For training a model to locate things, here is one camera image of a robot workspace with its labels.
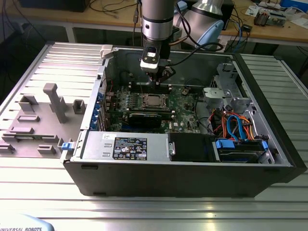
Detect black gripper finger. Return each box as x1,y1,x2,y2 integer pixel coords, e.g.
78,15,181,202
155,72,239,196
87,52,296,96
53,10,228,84
146,71,160,87
156,67,176,86

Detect black RAM slot bank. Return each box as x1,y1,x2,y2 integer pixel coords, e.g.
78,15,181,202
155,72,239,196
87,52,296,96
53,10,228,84
129,82,172,95
127,107,174,114

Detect CPU socket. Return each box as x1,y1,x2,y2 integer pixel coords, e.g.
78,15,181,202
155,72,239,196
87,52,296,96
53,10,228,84
141,92,169,109

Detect blue expansion slot clips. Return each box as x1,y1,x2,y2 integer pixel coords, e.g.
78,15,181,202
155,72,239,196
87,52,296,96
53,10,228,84
92,92,103,130

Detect CPU cooler heatsink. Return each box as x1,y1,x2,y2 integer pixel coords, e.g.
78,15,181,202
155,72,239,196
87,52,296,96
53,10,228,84
254,11,270,27

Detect green motherboard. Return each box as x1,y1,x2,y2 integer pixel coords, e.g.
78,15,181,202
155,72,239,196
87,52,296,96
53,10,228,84
102,83,205,134

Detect black graphics card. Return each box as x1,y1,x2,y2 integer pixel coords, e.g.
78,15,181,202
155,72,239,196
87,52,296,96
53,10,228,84
128,112,162,128

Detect silver metal drive cage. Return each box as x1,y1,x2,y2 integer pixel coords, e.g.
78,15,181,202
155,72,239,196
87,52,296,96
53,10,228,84
202,62,257,116

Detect silver power supply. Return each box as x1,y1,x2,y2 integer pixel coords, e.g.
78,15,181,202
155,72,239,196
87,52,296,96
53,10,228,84
81,131,169,162

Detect hard disk in blue carrier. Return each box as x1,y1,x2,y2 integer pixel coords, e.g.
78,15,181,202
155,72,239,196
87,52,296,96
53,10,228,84
215,139,269,164

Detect white paper sheet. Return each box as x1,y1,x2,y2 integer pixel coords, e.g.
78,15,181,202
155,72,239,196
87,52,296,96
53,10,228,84
245,4,260,17

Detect grey parts rack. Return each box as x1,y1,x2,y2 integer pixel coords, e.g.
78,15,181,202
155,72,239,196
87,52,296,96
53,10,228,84
0,83,88,160

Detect wooden desk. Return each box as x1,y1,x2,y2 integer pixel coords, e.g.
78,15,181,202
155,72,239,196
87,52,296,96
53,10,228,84
0,0,308,46

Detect black open PC case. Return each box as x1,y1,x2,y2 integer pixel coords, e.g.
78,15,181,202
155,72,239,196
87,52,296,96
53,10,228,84
63,47,308,198

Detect grey electronic device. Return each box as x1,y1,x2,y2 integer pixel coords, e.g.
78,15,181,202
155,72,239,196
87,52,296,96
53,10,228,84
268,11,287,27

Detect black monitor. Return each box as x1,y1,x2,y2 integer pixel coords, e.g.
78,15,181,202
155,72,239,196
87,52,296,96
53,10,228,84
19,0,91,13

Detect green RAM stick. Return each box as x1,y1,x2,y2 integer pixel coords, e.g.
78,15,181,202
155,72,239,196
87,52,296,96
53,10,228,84
14,135,58,141

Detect black camera cable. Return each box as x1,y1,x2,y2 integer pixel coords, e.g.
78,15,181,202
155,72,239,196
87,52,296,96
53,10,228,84
168,42,224,67

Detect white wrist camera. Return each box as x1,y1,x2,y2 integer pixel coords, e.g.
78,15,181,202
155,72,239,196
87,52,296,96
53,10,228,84
140,46,161,73

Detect dark hanging cables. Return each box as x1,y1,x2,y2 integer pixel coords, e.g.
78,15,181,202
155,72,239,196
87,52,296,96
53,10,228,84
131,0,142,47

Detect red wire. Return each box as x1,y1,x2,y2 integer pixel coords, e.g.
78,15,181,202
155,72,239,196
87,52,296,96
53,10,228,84
208,112,218,132

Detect blue cable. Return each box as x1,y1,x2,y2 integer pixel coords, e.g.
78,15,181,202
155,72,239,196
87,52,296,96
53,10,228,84
237,14,244,50

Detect orange wire bundle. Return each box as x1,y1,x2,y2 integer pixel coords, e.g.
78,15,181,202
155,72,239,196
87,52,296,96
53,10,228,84
220,112,256,141

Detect blue wire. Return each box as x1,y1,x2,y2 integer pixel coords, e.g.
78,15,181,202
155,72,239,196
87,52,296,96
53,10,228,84
227,115,249,142

